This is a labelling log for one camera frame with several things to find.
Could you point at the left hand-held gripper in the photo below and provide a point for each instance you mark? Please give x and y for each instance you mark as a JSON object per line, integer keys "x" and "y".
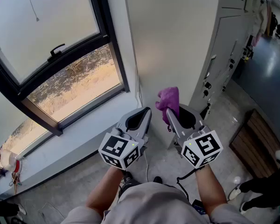
{"x": 114, "y": 146}

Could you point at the white window sill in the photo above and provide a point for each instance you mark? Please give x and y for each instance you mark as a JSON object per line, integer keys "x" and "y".
{"x": 84, "y": 139}

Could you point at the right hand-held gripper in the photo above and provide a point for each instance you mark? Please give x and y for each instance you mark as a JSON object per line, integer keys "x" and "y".
{"x": 205, "y": 146}

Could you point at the wooden slatted bench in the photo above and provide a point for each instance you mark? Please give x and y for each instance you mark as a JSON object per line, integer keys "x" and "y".
{"x": 254, "y": 143}

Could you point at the person's right black shoe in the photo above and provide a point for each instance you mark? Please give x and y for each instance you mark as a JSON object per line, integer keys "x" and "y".
{"x": 158, "y": 179}

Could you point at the black locker key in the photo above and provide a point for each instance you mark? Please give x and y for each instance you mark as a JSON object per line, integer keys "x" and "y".
{"x": 205, "y": 93}
{"x": 207, "y": 85}

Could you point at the person's grey shirt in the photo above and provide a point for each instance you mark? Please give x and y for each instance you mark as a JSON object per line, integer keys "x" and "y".
{"x": 154, "y": 204}

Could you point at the half frosted window pane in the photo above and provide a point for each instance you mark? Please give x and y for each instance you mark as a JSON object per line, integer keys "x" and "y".
{"x": 4, "y": 115}

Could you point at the grey metal locker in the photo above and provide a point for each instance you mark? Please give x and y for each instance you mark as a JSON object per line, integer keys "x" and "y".
{"x": 224, "y": 43}

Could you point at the clear plastic bottle red label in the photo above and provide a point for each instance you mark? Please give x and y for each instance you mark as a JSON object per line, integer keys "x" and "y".
{"x": 9, "y": 160}

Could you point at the person's left black shoe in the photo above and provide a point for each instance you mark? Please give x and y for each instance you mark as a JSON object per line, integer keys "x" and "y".
{"x": 128, "y": 175}

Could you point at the person's left forearm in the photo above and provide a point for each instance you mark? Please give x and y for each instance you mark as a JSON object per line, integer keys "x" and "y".
{"x": 102, "y": 190}

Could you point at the person's black trousers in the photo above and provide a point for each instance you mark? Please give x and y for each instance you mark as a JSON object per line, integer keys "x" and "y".
{"x": 130, "y": 185}

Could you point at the black window frame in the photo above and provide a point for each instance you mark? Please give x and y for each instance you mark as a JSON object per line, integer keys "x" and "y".
{"x": 100, "y": 8}

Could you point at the person's right forearm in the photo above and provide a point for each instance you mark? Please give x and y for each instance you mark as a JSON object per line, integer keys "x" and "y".
{"x": 210, "y": 190}

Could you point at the hanging pale pink garment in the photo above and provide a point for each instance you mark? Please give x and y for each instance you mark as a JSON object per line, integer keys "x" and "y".
{"x": 261, "y": 20}

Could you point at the person's black shoe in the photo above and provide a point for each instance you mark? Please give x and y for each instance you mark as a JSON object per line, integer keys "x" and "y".
{"x": 158, "y": 179}
{"x": 128, "y": 175}

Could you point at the purple cloth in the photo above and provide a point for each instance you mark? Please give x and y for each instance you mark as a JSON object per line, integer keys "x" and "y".
{"x": 169, "y": 97}

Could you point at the clear window glass pane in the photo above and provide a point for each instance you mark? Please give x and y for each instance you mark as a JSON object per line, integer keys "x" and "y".
{"x": 79, "y": 85}

